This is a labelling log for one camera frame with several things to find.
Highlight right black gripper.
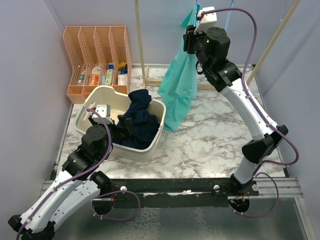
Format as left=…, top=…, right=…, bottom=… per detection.
left=184, top=23, right=211, bottom=72

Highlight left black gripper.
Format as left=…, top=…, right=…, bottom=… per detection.
left=90, top=114, right=132, bottom=160

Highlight navy blue t shirt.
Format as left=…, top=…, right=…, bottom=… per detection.
left=112, top=89, right=160, bottom=150

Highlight teal t shirt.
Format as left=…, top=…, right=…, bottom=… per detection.
left=157, top=5, right=199, bottom=133

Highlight light blue wire hanger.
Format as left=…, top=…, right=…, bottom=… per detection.
left=224, top=0, right=234, bottom=31

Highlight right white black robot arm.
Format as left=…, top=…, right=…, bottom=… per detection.
left=183, top=25, right=289, bottom=196

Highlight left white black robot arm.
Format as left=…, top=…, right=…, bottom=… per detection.
left=8, top=110, right=128, bottom=240

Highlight blue hanger of teal shirt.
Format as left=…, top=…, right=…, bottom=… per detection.
left=195, top=0, right=201, bottom=13

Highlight cream plastic laundry basket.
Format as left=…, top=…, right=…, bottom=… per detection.
left=74, top=85, right=166, bottom=162

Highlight white blue box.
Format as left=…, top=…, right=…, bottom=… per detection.
left=118, top=70, right=128, bottom=86

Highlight wooden clothes rack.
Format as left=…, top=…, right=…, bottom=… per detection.
left=133, top=0, right=301, bottom=88

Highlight green white box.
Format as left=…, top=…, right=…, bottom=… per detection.
left=104, top=63, right=115, bottom=85

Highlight orange white packet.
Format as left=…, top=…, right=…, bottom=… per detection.
left=88, top=64, right=102, bottom=86

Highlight yellow black sponge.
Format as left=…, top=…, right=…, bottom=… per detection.
left=118, top=62, right=127, bottom=72

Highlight small bottle in organizer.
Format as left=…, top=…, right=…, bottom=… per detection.
left=77, top=71, right=86, bottom=85

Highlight orange plastic file organizer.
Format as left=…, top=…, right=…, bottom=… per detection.
left=63, top=26, right=132, bottom=104

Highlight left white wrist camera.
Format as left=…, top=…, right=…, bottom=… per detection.
left=89, top=104, right=114, bottom=125

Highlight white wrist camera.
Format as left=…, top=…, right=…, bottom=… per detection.
left=194, top=6, right=217, bottom=34
left=89, top=104, right=114, bottom=125

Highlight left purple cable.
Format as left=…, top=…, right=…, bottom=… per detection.
left=15, top=108, right=141, bottom=240

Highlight purple cable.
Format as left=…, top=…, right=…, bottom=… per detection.
left=199, top=7, right=300, bottom=218
left=15, top=108, right=141, bottom=240

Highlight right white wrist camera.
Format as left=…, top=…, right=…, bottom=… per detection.
left=194, top=6, right=217, bottom=34

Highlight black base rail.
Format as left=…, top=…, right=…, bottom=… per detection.
left=89, top=171, right=259, bottom=209

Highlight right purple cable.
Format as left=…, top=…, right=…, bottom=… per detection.
left=199, top=7, right=300, bottom=218

